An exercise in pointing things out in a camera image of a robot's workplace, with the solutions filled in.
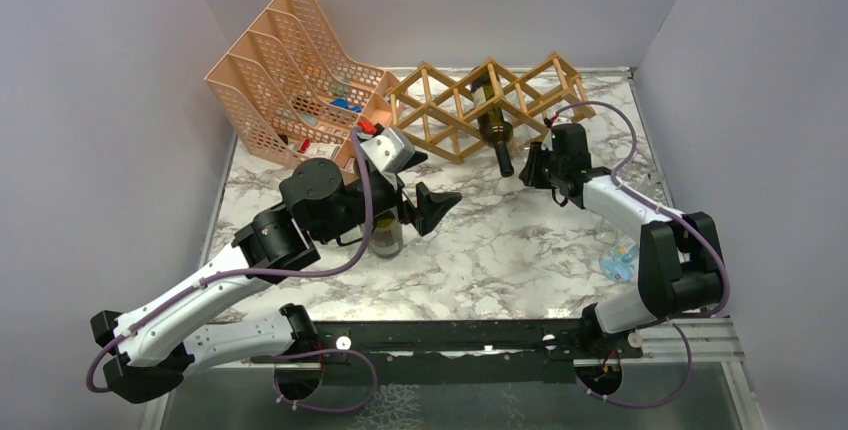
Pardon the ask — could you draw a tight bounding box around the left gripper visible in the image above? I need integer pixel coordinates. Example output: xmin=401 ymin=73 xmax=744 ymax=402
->
xmin=316 ymin=151 xmax=462 ymax=244

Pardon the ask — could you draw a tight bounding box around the green wine bottle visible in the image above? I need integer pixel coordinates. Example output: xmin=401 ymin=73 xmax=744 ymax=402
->
xmin=470 ymin=76 xmax=514 ymax=178
xmin=368 ymin=211 xmax=403 ymax=259

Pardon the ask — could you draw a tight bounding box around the wooden wine rack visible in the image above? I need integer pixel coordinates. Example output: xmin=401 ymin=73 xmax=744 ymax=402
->
xmin=386 ymin=52 xmax=595 ymax=164

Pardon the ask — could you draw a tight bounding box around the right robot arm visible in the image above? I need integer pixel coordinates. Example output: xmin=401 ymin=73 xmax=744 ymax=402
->
xmin=519 ymin=124 xmax=727 ymax=357

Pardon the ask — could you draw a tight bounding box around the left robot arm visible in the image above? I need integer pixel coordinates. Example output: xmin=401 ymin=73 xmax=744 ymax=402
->
xmin=86 ymin=158 xmax=462 ymax=403

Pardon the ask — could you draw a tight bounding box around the green wine bottle front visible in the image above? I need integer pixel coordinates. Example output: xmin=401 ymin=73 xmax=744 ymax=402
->
xmin=368 ymin=211 xmax=403 ymax=259

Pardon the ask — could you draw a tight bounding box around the clear bottle blue label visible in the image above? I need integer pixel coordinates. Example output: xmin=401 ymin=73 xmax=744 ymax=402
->
xmin=595 ymin=219 xmax=639 ymax=283

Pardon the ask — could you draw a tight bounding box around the blue item in organizer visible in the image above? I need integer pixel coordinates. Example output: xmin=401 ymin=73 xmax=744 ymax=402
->
xmin=330 ymin=98 xmax=361 ymax=113

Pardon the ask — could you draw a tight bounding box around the red item in organizer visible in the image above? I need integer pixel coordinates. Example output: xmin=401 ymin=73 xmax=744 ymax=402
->
xmin=298 ymin=138 xmax=311 ymax=154

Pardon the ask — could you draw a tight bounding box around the pink plastic file organizer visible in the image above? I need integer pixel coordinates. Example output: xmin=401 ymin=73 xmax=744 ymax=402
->
xmin=205 ymin=0 xmax=400 ymax=182

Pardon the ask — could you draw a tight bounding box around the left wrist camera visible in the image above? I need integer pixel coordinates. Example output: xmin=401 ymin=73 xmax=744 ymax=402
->
xmin=360 ymin=127 xmax=415 ymax=174

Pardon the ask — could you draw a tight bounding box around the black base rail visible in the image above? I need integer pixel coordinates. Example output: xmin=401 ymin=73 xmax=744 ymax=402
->
xmin=252 ymin=318 xmax=643 ymax=390

